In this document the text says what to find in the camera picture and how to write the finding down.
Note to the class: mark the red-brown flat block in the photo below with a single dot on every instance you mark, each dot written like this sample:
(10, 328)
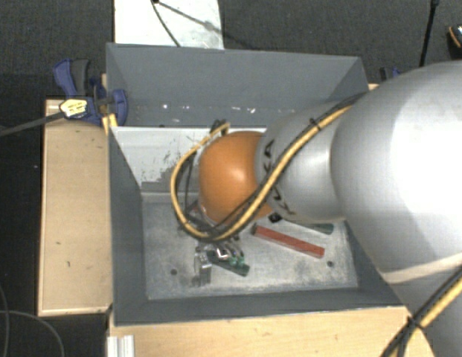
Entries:
(290, 241)

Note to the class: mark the pale wood board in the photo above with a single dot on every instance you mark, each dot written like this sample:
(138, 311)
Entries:
(74, 206)

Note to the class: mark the grey metal bin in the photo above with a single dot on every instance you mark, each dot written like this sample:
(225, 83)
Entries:
(223, 84)

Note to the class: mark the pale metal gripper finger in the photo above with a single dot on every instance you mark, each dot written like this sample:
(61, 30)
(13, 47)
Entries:
(198, 264)
(206, 271)

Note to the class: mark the dark green flat block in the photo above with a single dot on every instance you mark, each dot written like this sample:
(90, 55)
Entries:
(325, 228)
(243, 270)

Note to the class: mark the black cylinder on white bracket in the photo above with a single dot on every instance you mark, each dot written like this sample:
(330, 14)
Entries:
(274, 218)

